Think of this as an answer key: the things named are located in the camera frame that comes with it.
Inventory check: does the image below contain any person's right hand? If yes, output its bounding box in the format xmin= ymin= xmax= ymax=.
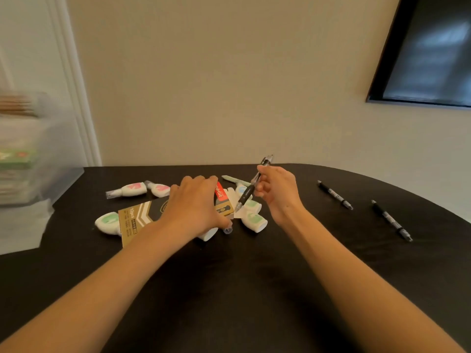
xmin=254 ymin=165 xmax=306 ymax=228

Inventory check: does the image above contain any person's left hand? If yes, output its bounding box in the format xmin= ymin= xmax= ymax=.
xmin=158 ymin=175 xmax=235 ymax=242

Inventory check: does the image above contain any white green correction tape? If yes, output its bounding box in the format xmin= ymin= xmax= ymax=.
xmin=242 ymin=199 xmax=262 ymax=216
xmin=239 ymin=212 xmax=268 ymax=233

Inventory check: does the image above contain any white pink correction tape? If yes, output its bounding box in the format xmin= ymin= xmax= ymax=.
xmin=105 ymin=181 xmax=148 ymax=200
xmin=144 ymin=179 xmax=171 ymax=198
xmin=198 ymin=221 xmax=234 ymax=242

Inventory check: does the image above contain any black pen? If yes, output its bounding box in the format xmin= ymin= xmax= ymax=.
xmin=234 ymin=154 xmax=274 ymax=214
xmin=370 ymin=200 xmax=414 ymax=242
xmin=317 ymin=180 xmax=354 ymax=211

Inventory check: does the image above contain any black gold pen box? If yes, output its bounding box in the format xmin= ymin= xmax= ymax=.
xmin=117 ymin=181 xmax=236 ymax=249

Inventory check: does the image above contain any clear plastic storage bin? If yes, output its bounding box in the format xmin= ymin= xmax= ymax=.
xmin=0 ymin=92 xmax=85 ymax=207

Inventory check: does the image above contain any translucent plastic sheet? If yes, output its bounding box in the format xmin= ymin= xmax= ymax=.
xmin=0 ymin=198 xmax=55 ymax=256

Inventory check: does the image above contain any green pencil box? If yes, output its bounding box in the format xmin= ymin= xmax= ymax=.
xmin=0 ymin=150 xmax=39 ymax=170

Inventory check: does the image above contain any bundle of wooden pencils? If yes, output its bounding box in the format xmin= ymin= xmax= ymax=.
xmin=0 ymin=95 xmax=37 ymax=117

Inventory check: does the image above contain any person's left forearm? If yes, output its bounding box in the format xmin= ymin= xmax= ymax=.
xmin=0 ymin=220 xmax=192 ymax=353

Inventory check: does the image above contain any person's right forearm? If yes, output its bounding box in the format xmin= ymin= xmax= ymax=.
xmin=285 ymin=209 xmax=466 ymax=353

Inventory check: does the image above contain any black wall television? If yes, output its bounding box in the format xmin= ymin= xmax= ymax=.
xmin=366 ymin=0 xmax=471 ymax=108

